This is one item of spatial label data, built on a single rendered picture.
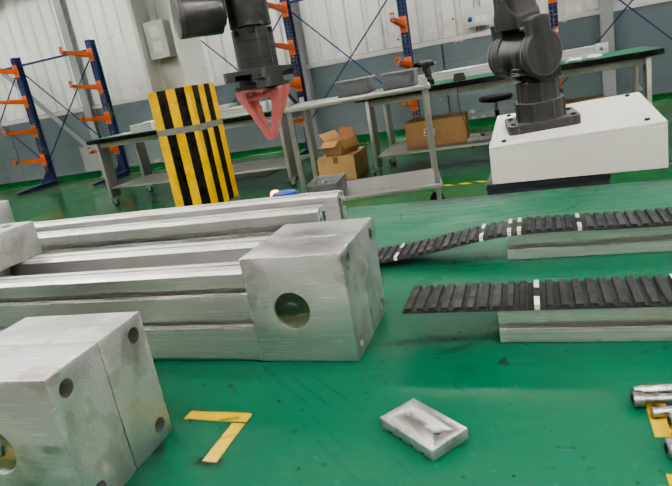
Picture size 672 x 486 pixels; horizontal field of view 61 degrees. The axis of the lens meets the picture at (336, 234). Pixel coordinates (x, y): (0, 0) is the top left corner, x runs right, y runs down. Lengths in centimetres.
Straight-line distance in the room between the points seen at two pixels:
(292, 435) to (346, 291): 12
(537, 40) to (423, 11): 724
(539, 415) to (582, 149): 67
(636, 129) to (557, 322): 58
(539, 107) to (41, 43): 1068
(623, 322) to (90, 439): 38
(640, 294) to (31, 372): 41
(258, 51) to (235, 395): 49
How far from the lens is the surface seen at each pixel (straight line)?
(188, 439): 44
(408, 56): 787
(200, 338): 53
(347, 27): 853
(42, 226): 99
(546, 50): 104
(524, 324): 48
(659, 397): 41
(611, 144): 102
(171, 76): 402
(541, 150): 101
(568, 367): 45
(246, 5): 82
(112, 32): 1041
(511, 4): 104
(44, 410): 37
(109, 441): 40
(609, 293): 48
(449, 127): 544
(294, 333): 49
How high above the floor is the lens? 101
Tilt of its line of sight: 15 degrees down
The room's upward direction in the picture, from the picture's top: 10 degrees counter-clockwise
